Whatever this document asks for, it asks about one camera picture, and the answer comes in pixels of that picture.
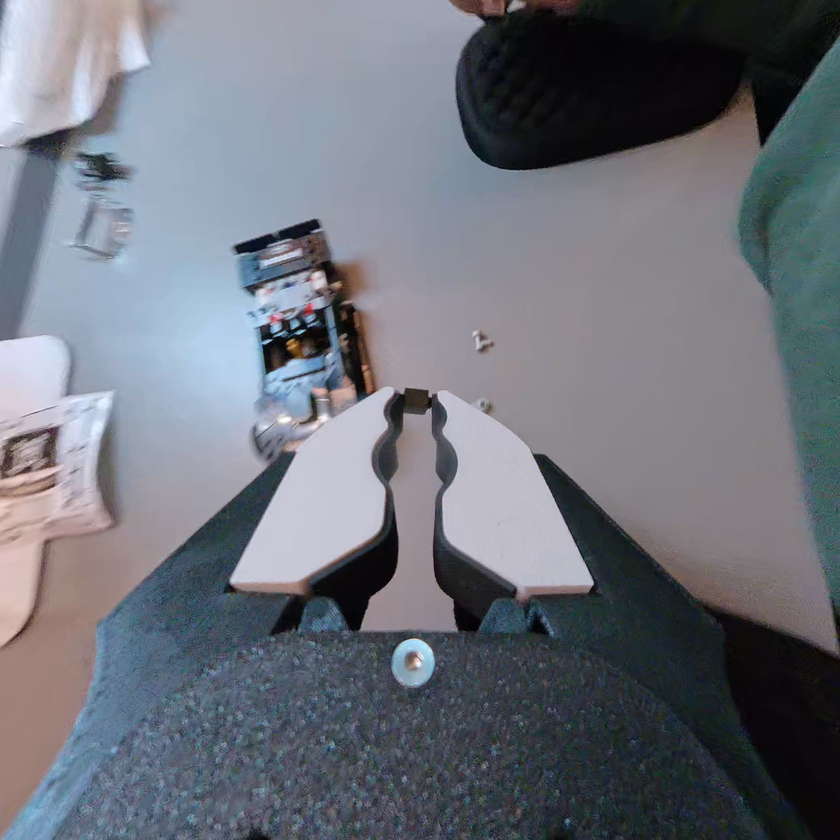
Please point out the small black lego piece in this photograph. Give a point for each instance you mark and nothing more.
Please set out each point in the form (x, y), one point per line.
(99, 167)

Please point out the clear lego windshield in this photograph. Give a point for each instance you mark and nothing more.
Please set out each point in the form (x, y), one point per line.
(103, 234)

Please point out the black lego car model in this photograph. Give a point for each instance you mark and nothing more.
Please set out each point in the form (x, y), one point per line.
(295, 315)

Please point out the black mesh pad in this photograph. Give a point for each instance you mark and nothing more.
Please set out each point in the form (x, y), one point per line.
(591, 92)

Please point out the white sticker sheet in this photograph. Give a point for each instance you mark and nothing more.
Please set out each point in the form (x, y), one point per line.
(59, 460)

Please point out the small dark grey lego piece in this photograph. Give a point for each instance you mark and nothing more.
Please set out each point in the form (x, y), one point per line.
(418, 400)

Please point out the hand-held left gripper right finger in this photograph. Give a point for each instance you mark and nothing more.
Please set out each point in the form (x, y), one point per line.
(515, 509)

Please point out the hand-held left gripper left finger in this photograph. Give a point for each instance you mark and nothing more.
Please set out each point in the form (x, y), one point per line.
(322, 505)

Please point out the person's green sweatshirt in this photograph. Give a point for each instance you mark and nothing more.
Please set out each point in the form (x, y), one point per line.
(801, 263)

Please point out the small light grey lego piece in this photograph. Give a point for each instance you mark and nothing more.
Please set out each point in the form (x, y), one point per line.
(482, 341)
(483, 406)

